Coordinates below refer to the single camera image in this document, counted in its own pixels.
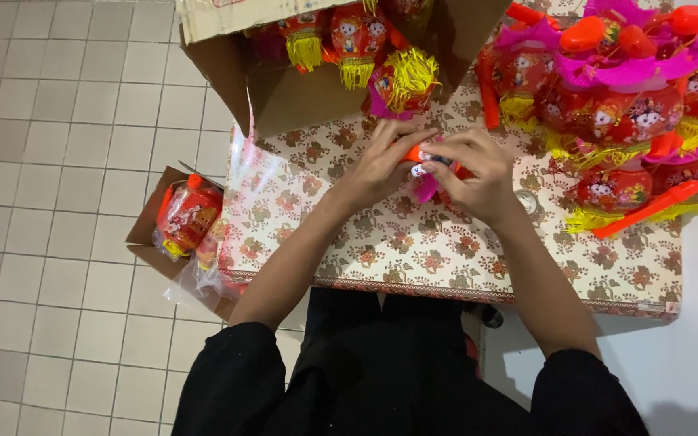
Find red lantern in clear bag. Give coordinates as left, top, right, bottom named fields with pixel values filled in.
left=153, top=174, right=224, bottom=260

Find large open cardboard carton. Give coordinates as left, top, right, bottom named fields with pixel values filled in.
left=175, top=0, right=513, bottom=139

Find clear plastic bags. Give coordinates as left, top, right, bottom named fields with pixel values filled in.
left=163, top=215, right=248, bottom=305

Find orange plastic lantern handle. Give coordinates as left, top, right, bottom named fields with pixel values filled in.
left=476, top=47, right=502, bottom=131
left=591, top=178, right=698, bottom=239

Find person's black clothing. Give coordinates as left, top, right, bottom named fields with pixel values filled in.
left=171, top=287, right=650, bottom=436

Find red paper lantern yellow tassel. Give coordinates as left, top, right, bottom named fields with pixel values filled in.
left=330, top=2, right=390, bottom=91
left=278, top=11, right=327, bottom=73
left=361, top=47, right=442, bottom=121

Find small brown cardboard box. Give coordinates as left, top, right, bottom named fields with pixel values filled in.
left=125, top=161, right=242, bottom=323

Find small white battery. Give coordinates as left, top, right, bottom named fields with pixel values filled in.
left=411, top=151, right=453, bottom=179

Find floral patterned tablecloth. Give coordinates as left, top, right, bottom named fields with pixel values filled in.
left=217, top=0, right=683, bottom=321

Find pile of red pink lanterns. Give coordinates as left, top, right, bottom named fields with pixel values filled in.
left=476, top=0, right=698, bottom=236

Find person's left hand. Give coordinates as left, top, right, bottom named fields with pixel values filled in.
left=342, top=119, right=441, bottom=210

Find person's right hand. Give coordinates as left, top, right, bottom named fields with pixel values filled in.
left=420, top=128, right=527, bottom=228

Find clear tape roll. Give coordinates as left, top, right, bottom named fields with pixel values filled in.
left=514, top=189, right=541, bottom=218

